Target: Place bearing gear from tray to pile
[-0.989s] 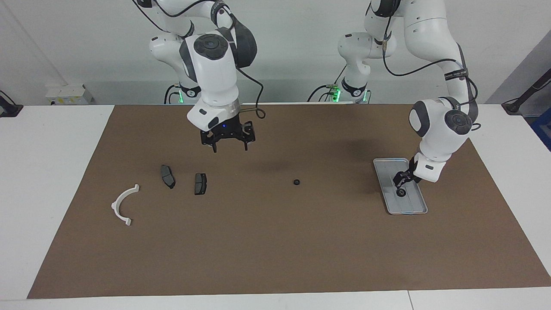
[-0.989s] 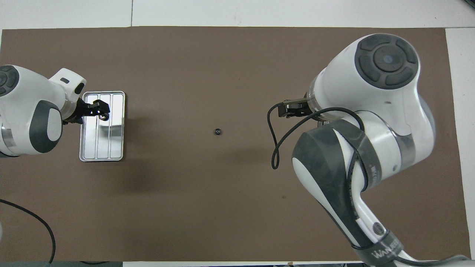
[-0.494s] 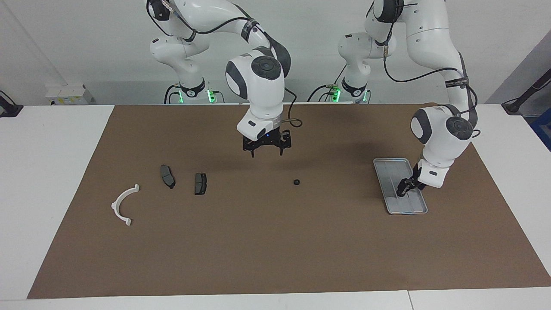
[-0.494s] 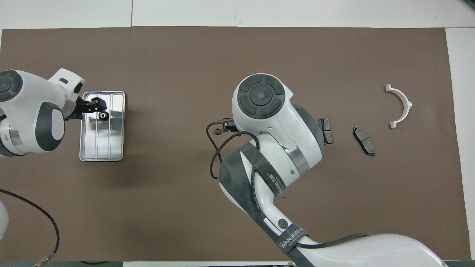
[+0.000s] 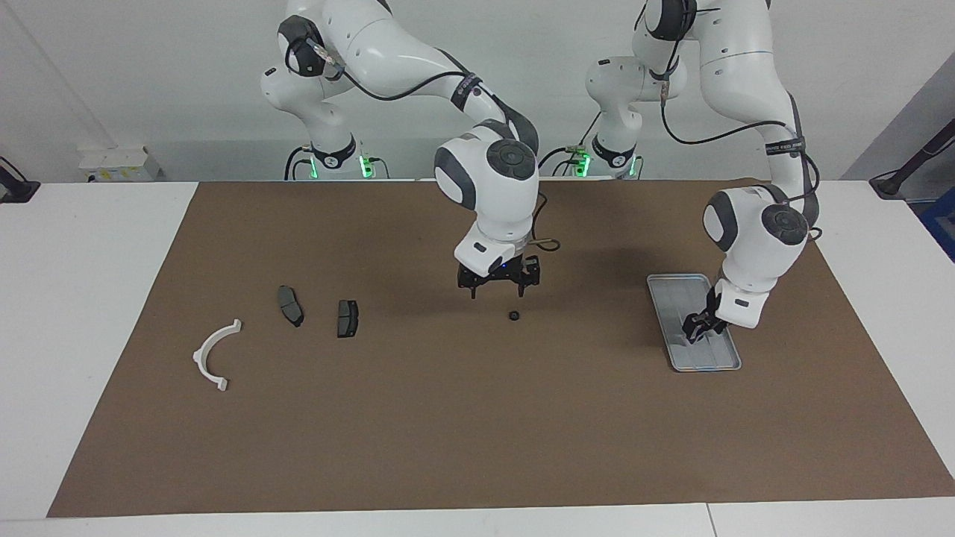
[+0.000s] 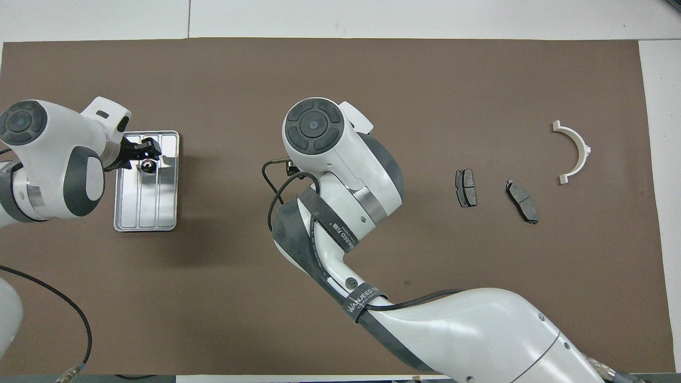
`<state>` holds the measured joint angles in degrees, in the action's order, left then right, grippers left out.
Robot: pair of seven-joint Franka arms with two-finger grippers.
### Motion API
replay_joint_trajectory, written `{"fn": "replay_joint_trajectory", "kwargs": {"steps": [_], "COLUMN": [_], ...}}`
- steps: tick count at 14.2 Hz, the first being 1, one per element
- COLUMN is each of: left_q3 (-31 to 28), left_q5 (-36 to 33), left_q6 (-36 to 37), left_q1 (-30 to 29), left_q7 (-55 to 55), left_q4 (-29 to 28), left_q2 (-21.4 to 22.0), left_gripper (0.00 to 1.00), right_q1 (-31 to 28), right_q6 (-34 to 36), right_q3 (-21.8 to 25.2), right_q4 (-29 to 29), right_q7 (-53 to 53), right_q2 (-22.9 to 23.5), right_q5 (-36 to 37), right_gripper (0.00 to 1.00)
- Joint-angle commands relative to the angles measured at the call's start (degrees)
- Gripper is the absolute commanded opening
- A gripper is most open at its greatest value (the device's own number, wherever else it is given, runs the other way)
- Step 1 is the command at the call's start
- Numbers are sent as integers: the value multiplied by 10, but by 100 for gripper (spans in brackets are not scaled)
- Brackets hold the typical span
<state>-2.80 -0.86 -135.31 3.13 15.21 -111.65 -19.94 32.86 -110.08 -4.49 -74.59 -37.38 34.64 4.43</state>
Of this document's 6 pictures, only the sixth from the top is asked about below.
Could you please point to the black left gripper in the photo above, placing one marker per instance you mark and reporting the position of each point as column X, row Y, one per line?
column 125, row 154

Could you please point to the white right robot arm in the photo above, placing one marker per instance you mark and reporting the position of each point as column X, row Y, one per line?
column 479, row 330

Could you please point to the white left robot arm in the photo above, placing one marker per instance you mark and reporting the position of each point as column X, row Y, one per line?
column 53, row 159

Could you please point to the silver metal tray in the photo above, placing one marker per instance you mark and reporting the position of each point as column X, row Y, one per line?
column 159, row 207

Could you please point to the brown table mat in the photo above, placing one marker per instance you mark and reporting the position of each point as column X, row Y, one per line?
column 213, row 298

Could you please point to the rectangular dark brake pad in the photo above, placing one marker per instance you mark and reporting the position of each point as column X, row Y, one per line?
column 467, row 189

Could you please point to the elongated dark brake pad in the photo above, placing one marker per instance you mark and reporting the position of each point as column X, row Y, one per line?
column 524, row 202

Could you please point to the white semicircular clamp bracket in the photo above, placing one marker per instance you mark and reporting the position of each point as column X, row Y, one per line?
column 577, row 143

